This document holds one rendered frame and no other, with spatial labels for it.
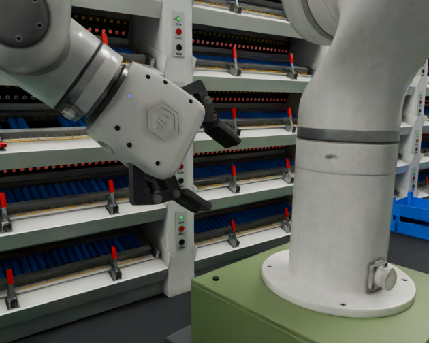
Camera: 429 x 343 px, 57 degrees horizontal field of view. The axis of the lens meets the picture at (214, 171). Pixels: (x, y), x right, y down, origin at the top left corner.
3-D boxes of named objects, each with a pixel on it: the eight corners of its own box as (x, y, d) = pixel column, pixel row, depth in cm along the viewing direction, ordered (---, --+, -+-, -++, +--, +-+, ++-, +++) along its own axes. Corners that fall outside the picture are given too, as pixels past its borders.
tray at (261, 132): (318, 142, 157) (330, 109, 151) (190, 154, 122) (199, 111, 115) (284, 120, 171) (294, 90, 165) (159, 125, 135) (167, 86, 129)
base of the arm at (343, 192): (446, 291, 49) (465, 143, 46) (348, 337, 39) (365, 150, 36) (326, 245, 65) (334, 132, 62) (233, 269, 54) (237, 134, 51)
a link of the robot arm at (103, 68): (63, 100, 35) (93, 120, 36) (112, 29, 38) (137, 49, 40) (45, 121, 42) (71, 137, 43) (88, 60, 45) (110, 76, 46)
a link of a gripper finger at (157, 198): (154, 200, 41) (202, 230, 44) (167, 174, 43) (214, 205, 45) (141, 201, 44) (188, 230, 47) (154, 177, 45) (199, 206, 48)
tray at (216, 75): (320, 92, 154) (333, 58, 148) (189, 90, 119) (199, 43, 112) (285, 75, 168) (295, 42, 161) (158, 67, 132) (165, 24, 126)
